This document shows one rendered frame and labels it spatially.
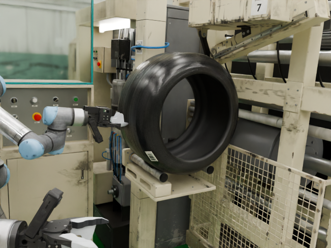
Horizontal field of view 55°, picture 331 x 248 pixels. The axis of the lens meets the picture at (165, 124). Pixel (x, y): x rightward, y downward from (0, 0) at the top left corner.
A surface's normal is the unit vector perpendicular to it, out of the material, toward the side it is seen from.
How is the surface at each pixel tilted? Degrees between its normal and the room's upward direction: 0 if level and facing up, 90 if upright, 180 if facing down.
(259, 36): 90
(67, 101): 90
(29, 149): 90
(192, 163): 101
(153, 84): 66
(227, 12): 90
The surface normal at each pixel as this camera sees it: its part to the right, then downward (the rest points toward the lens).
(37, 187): 0.50, 0.20
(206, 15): -0.86, 0.06
